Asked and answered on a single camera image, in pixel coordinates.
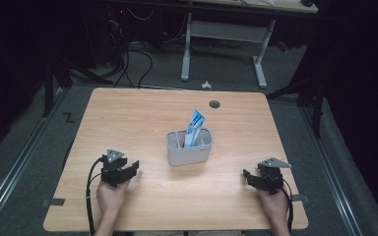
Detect person's right hand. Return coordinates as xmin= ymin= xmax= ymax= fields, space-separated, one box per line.
xmin=258 ymin=188 xmax=290 ymax=224

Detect dark computer tower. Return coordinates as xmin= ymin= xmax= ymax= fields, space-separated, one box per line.
xmin=105 ymin=5 xmax=128 ymax=68

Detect wooden desk with white legs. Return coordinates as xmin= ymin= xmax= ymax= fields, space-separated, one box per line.
xmin=179 ymin=0 xmax=320 ymax=90

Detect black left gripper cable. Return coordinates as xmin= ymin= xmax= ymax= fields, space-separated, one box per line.
xmin=85 ymin=156 xmax=108 ymax=236

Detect red white blue toothpaste tube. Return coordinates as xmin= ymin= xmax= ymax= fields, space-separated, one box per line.
xmin=181 ymin=108 xmax=207 ymax=148

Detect black zigzag floor tape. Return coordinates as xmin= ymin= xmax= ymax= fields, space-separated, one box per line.
xmin=62 ymin=111 xmax=76 ymax=124

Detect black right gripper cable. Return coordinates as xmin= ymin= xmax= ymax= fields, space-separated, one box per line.
xmin=280 ymin=178 xmax=295 ymax=234

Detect grey divided holder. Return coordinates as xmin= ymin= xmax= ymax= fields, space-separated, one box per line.
xmin=164 ymin=128 xmax=215 ymax=167

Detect black metal stand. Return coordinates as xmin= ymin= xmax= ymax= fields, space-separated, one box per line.
xmin=265 ymin=63 xmax=327 ymax=140
xmin=41 ymin=57 xmax=74 ymax=119

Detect person's left hand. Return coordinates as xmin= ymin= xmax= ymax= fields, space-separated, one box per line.
xmin=95 ymin=178 xmax=131 ymax=214

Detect metal floor rail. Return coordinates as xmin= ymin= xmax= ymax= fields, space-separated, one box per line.
xmin=0 ymin=88 xmax=67 ymax=232
xmin=298 ymin=104 xmax=364 ymax=236

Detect thin white cable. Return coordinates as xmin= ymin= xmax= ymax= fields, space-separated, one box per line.
xmin=125 ymin=6 xmax=155 ymax=22

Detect grey tape strip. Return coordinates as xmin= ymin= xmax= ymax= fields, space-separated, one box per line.
xmin=291 ymin=194 xmax=311 ymax=204
xmin=40 ymin=197 xmax=66 ymax=208

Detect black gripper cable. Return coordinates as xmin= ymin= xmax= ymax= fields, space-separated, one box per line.
xmin=280 ymin=178 xmax=295 ymax=234
xmin=85 ymin=156 xmax=108 ymax=236

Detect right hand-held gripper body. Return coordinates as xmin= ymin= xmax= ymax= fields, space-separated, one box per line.
xmin=257 ymin=157 xmax=292 ymax=197

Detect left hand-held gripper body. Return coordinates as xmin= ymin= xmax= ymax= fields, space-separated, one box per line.
xmin=100 ymin=148 xmax=129 ymax=189

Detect black floor cables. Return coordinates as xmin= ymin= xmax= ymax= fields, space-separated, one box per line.
xmin=110 ymin=41 xmax=155 ymax=89

